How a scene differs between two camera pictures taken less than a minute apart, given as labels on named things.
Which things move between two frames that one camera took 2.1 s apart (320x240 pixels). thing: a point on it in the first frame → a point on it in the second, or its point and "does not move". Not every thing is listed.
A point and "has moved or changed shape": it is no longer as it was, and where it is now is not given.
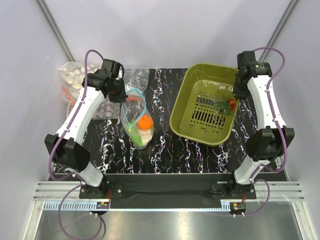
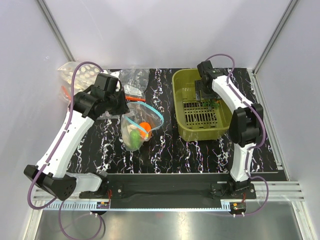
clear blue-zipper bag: x=136 y=122 has moved or changed shape
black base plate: x=135 y=191 does not move
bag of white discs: x=74 y=72 does not move
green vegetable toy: x=133 y=132 has moved or changed shape
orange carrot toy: x=145 y=122 → x=146 y=126
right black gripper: x=238 y=93 → x=198 y=87
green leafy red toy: x=225 y=106 → x=211 y=103
